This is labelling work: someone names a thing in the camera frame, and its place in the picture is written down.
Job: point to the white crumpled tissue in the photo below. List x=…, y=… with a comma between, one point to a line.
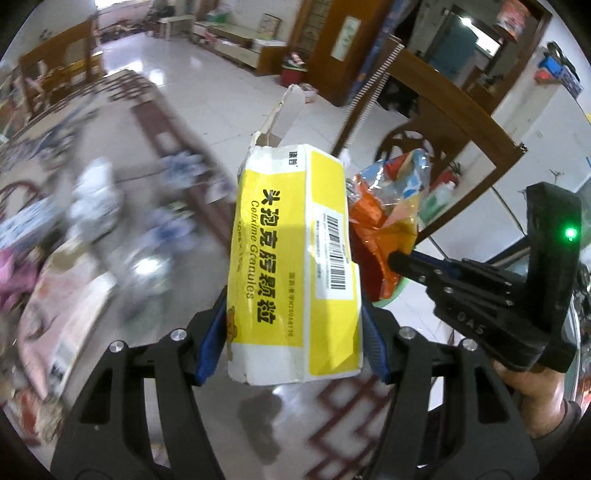
x=94, y=184

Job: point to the low wooden cabinet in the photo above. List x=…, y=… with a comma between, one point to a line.
x=240, y=48

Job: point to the pink printed packet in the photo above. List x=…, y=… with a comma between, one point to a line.
x=60, y=314

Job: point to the person's right hand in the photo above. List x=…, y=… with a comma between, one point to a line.
x=540, y=397

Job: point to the cardboard box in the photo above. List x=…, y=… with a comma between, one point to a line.
x=305, y=91

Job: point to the red bin with green rim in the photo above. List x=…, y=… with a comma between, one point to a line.
x=392, y=297

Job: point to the white bead curtain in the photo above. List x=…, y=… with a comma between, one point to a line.
x=369, y=92

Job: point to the yellow white medicine box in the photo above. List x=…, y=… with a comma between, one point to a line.
x=286, y=258

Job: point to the white bench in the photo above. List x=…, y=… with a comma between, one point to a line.
x=176, y=21

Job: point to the carved wooden chair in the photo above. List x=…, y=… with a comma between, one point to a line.
x=438, y=87

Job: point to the green detergent bottle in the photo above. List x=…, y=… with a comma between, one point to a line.
x=436, y=203

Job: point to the colourful snack wrapper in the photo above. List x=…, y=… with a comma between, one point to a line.
x=383, y=212

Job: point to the person's right forearm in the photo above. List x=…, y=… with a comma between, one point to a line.
x=556, y=422

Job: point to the plain wooden chair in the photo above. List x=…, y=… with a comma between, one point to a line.
x=60, y=37

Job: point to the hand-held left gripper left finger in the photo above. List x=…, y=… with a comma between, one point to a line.
x=213, y=341

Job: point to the blue box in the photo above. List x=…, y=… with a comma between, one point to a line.
x=556, y=69

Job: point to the white refrigerator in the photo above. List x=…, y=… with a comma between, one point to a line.
x=545, y=138

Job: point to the wooden door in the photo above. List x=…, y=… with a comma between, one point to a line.
x=323, y=46

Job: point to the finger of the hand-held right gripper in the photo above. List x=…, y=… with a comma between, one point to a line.
x=445, y=261
x=415, y=270

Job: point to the red fire extinguisher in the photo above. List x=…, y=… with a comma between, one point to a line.
x=454, y=178

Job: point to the pink cloth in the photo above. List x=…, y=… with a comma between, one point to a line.
x=9, y=277

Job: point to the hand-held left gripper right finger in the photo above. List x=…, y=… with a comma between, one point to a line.
x=373, y=344

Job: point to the small red waste bin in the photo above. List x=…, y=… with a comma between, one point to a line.
x=294, y=71

